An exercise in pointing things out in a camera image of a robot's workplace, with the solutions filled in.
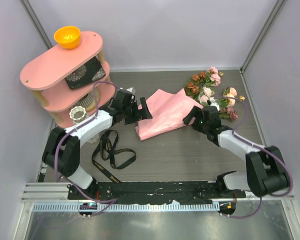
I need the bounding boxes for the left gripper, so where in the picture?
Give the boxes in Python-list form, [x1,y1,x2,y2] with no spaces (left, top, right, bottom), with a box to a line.
[122,97,152,125]

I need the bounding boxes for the pink wrapping paper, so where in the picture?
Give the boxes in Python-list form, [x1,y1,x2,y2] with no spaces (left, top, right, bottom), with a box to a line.
[135,89,203,141]

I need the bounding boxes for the black ribbon gold lettering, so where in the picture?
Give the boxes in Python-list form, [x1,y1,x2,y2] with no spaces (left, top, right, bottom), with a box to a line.
[91,130,137,184]

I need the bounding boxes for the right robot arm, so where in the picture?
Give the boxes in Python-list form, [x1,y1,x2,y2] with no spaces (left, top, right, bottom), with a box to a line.
[183,106,293,198]

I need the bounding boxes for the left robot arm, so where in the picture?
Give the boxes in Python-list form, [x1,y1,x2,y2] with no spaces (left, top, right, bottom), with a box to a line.
[42,89,153,200]

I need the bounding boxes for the white ribbed vase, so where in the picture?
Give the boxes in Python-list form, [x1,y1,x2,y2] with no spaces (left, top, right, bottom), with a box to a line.
[69,105,101,144]

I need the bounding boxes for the artificial flower bunch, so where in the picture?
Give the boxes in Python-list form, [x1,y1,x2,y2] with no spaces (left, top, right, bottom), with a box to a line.
[183,66,245,121]

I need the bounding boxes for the round wooden disc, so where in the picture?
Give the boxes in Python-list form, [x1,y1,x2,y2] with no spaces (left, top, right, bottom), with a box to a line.
[85,87,101,112]

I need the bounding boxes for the striped round container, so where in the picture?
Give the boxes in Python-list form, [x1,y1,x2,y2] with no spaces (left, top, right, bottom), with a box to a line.
[77,93,94,108]

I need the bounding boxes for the black floral patterned tray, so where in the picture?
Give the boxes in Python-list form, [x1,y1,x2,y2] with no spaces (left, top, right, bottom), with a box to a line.
[65,57,106,90]

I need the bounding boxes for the pink three-tier shelf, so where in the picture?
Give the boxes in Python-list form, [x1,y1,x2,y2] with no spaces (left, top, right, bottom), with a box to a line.
[20,31,115,128]

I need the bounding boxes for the orange plastic bowl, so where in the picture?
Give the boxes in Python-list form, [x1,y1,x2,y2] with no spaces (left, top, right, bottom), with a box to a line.
[53,26,81,50]

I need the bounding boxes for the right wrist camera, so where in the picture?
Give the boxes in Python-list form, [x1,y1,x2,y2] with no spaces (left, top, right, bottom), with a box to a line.
[207,97,220,111]

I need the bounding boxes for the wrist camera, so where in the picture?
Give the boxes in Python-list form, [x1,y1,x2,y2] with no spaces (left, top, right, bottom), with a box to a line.
[126,87,136,95]
[207,97,220,111]

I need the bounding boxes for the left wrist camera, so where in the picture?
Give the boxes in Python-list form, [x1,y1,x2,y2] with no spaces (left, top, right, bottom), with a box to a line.
[126,87,136,95]

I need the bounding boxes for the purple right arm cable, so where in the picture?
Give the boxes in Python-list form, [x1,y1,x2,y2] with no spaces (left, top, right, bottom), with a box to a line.
[224,96,294,220]

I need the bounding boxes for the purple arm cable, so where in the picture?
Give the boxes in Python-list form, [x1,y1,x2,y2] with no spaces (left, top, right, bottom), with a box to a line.
[53,80,126,218]
[224,96,294,220]

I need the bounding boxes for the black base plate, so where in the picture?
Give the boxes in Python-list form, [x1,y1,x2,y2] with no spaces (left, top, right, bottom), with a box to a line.
[67,181,246,205]

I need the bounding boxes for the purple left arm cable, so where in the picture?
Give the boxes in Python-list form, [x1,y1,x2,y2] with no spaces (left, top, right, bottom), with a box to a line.
[53,80,126,218]

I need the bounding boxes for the white slotted cable duct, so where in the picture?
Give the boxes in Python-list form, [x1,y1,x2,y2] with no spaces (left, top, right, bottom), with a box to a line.
[32,201,220,213]

